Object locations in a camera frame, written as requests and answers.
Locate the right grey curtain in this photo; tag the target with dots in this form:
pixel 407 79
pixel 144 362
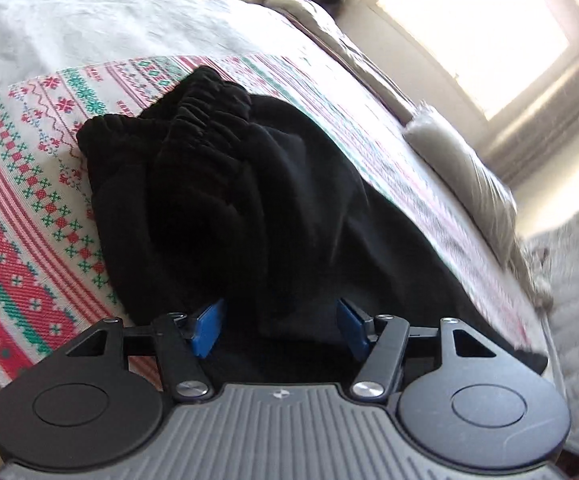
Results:
pixel 543 128

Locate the crumpled beige duvet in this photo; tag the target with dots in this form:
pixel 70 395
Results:
pixel 320 27

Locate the striped patterned bed blanket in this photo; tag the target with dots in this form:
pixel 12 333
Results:
pixel 64 61

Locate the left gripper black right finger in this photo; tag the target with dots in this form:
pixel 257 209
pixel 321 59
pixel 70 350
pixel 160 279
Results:
pixel 457 395

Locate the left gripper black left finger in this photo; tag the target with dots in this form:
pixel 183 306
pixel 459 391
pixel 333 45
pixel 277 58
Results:
pixel 105 393

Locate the bright window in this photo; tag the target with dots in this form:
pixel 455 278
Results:
pixel 493 50

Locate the black pants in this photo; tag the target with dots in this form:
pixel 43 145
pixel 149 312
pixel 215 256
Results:
pixel 214 194

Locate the beige pillow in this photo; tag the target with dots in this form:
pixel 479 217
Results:
pixel 487 200

